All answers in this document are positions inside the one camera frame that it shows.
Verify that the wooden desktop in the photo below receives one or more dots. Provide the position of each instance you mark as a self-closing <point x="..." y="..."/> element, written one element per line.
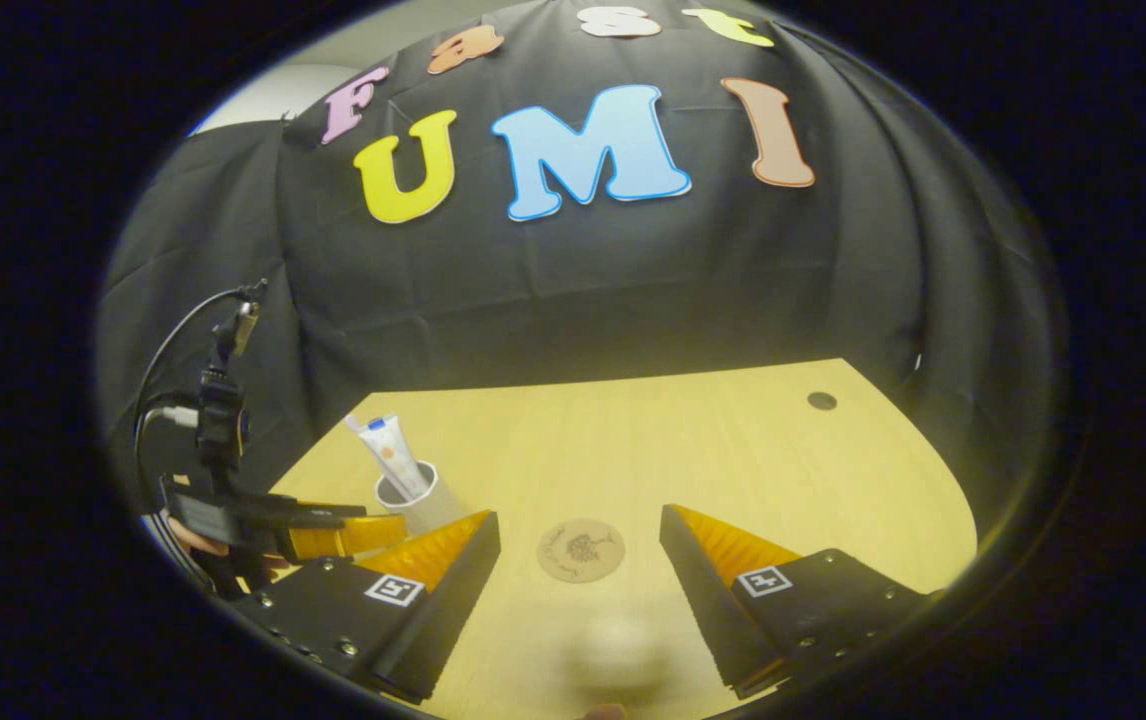
<point x="683" y="450"/>

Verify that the white cup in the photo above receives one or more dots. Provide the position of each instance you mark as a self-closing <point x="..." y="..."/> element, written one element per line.
<point x="433" y="510"/>

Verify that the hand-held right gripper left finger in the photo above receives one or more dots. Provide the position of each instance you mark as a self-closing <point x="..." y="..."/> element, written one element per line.
<point x="453" y="610"/>

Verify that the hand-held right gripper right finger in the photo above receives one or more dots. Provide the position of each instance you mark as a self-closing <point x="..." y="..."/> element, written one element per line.
<point x="703" y="610"/>

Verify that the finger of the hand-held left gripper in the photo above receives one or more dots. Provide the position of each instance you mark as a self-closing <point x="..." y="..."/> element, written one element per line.
<point x="343" y="538"/>

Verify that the round cork coaster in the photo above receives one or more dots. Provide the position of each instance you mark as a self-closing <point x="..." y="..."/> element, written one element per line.
<point x="581" y="550"/>

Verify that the white toothpaste tube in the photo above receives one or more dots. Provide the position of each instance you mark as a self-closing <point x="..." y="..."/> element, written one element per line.
<point x="388" y="450"/>

